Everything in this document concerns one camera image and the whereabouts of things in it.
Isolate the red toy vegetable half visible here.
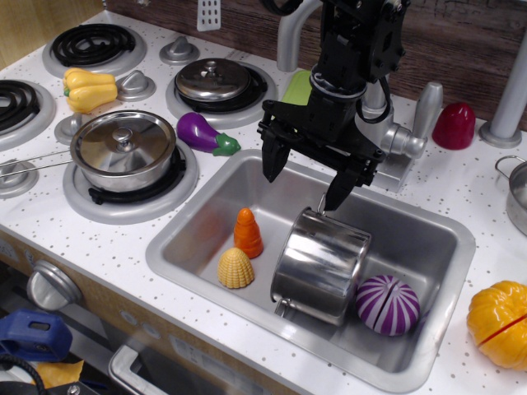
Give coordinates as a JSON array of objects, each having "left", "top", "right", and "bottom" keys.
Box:
[{"left": 431, "top": 102, "right": 476, "bottom": 151}]

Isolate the grey oven dial knob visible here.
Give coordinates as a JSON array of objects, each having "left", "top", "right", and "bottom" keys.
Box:
[{"left": 26, "top": 260, "right": 82, "bottom": 312}]

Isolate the grey toy faucet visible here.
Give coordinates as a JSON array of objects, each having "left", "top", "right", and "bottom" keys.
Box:
[{"left": 277, "top": 1, "right": 443, "bottom": 193}]

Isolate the grey post at right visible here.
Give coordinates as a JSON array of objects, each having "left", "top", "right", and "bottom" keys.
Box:
[{"left": 478, "top": 34, "right": 526, "bottom": 148}]

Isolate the back left black burner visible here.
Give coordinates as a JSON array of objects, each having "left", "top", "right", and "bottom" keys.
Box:
[{"left": 42, "top": 23, "right": 147, "bottom": 77}]

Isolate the front burner under pot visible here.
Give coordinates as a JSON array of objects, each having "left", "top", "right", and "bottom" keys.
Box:
[{"left": 63, "top": 142, "right": 198, "bottom": 225}]

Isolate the yellow toy corn piece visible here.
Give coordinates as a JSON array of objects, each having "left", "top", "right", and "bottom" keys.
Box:
[{"left": 217, "top": 248, "right": 255, "bottom": 289}]

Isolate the purple toy eggplant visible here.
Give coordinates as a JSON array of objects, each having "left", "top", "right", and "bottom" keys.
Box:
[{"left": 176, "top": 112, "right": 241, "bottom": 156}]

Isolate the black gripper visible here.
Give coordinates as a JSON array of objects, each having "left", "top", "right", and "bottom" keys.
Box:
[{"left": 258, "top": 88, "right": 385, "bottom": 211}]

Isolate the far left black burner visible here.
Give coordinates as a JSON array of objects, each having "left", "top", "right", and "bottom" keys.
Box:
[{"left": 1, "top": 80, "right": 56, "bottom": 151}]

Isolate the orange toy pumpkin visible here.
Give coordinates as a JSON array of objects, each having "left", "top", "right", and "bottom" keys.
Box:
[{"left": 467, "top": 281, "right": 526, "bottom": 371}]

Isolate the steel lid on back burner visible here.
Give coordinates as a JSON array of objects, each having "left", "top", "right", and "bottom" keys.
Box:
[{"left": 175, "top": 58, "right": 250, "bottom": 102}]

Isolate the lidded steel pot on burner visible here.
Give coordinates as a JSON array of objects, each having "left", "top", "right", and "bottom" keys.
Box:
[{"left": 70, "top": 110, "right": 176, "bottom": 193}]

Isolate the grey stove knob back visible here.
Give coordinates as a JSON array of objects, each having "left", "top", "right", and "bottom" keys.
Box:
[{"left": 159, "top": 36, "right": 200, "bottom": 66}]

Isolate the blue clamp tool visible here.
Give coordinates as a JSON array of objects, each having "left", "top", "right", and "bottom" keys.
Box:
[{"left": 1, "top": 309, "right": 72, "bottom": 362}]

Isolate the yellow toy bell pepper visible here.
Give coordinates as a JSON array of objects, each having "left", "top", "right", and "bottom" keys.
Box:
[{"left": 63, "top": 67, "right": 118, "bottom": 114}]

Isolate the grey stove knob middle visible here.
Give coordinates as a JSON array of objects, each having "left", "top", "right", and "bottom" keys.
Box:
[{"left": 116, "top": 70, "right": 156, "bottom": 102}]

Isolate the grey stove knob near pot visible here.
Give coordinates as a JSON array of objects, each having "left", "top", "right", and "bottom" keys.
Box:
[{"left": 54, "top": 112, "right": 91, "bottom": 145}]

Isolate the grey stove knob left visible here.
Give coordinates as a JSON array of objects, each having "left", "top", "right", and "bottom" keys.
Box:
[{"left": 1, "top": 160, "right": 39, "bottom": 199}]

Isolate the white slotted spatula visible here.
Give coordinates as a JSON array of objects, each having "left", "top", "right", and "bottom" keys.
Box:
[{"left": 197, "top": 0, "right": 222, "bottom": 32}]

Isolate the black burner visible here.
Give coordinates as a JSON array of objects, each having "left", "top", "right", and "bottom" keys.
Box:
[
  {"left": 42, "top": 23, "right": 147, "bottom": 77},
  {"left": 1, "top": 80, "right": 56, "bottom": 151}
]

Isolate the green plastic plate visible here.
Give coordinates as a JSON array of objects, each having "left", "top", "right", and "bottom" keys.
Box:
[{"left": 281, "top": 70, "right": 311, "bottom": 105}]

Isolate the orange toy carrot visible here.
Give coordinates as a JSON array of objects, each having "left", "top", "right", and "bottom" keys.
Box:
[{"left": 233, "top": 207, "right": 264, "bottom": 258}]

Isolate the grey oven door handle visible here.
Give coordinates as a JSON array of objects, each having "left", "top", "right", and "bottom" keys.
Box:
[{"left": 107, "top": 344, "right": 219, "bottom": 395}]

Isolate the purple striped toy onion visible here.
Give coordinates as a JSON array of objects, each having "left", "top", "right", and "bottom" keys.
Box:
[{"left": 355, "top": 275, "right": 421, "bottom": 337}]

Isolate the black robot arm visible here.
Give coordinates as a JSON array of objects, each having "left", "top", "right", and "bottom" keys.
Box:
[{"left": 259, "top": 1, "right": 409, "bottom": 211}]

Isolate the metal sink basin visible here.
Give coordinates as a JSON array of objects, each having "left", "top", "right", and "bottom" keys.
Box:
[{"left": 146, "top": 150, "right": 476, "bottom": 393}]

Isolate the back right burner ring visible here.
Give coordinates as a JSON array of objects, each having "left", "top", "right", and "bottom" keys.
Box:
[{"left": 165, "top": 61, "right": 280, "bottom": 130}]

